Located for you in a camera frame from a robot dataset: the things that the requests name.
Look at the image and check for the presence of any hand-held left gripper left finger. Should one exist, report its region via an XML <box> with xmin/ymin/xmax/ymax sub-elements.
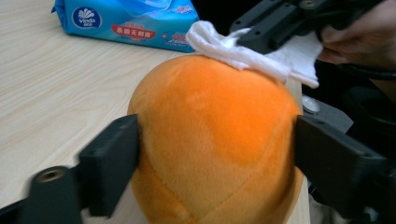
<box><xmin>78</xmin><ymin>114</ymin><xmax>140</xmax><ymax>217</ymax></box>

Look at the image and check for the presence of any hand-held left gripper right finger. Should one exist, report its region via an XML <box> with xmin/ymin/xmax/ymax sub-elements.
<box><xmin>294</xmin><ymin>115</ymin><xmax>390</xmax><ymax>218</ymax></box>

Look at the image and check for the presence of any white wet wipe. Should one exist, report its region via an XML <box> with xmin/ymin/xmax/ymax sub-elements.
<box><xmin>185</xmin><ymin>20</ymin><xmax>324</xmax><ymax>90</ymax></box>

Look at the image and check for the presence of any orange plush toy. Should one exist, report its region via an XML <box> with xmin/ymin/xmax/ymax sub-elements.
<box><xmin>126</xmin><ymin>54</ymin><xmax>304</xmax><ymax>224</ymax></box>

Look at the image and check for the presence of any blue wet wipes pack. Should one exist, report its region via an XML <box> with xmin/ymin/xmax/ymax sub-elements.
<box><xmin>50</xmin><ymin>0</ymin><xmax>200</xmax><ymax>53</ymax></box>

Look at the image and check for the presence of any small round silver disc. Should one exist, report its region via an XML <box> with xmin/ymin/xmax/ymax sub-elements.
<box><xmin>302</xmin><ymin>95</ymin><xmax>321</xmax><ymax>115</ymax></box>

